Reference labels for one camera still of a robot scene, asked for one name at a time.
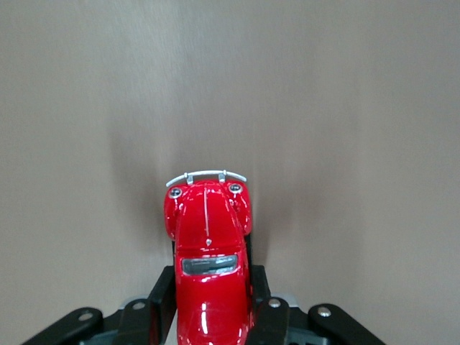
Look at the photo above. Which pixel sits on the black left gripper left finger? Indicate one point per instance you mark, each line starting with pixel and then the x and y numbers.
pixel 158 309

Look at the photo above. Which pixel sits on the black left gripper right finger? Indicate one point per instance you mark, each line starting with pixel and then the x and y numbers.
pixel 266 316

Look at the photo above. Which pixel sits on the red beetle toy car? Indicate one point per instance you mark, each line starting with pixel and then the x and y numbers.
pixel 208 230

